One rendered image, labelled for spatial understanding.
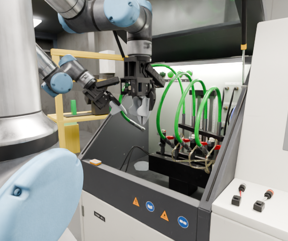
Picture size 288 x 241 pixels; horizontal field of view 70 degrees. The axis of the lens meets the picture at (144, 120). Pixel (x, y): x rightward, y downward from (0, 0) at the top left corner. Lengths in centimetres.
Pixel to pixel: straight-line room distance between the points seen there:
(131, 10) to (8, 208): 45
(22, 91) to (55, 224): 14
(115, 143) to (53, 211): 99
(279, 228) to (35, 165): 57
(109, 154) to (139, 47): 72
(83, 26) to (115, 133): 72
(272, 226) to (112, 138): 84
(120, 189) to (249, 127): 56
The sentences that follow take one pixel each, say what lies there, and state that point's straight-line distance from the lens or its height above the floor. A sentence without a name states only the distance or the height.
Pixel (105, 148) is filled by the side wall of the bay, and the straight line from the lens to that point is 117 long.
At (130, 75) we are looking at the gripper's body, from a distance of 63.
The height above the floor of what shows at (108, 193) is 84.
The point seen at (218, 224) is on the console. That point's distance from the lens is 70.
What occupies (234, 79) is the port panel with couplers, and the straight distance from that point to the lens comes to 113.
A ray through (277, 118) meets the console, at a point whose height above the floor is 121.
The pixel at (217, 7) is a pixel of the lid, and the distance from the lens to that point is 98.
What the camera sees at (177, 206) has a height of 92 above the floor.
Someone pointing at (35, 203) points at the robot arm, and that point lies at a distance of 22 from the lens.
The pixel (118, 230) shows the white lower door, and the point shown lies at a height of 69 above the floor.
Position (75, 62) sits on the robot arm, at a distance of 97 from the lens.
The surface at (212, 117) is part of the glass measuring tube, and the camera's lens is 117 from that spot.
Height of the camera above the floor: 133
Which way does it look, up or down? 10 degrees down
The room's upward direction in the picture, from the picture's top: straight up
